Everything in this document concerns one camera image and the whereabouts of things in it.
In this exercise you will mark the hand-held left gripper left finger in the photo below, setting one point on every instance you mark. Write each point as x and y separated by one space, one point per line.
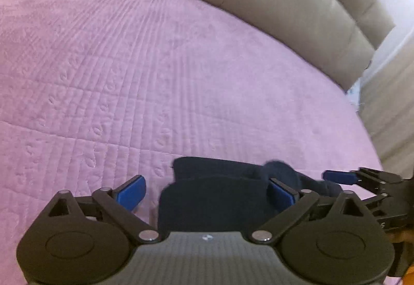
131 196

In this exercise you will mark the navy hoodie with white stripes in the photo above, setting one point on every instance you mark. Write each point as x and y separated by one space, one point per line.
220 197

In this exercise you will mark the pink quilted blanket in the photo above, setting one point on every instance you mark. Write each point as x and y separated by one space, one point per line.
129 78

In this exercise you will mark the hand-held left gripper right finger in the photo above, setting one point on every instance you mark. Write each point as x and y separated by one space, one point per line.
281 195

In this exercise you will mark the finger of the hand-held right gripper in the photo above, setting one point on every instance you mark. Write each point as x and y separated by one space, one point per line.
375 202
339 176

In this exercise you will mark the white cloth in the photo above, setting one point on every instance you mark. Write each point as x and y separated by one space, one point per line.
354 92

